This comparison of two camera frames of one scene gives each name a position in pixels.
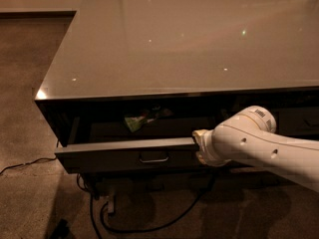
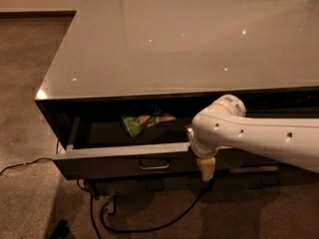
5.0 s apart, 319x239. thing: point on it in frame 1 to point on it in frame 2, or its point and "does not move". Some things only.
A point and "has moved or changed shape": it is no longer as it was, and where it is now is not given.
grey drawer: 104,142 has moved or changed shape
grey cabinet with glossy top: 139,71 does not move
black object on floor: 62,231 does not move
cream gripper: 208,147 to 200,148
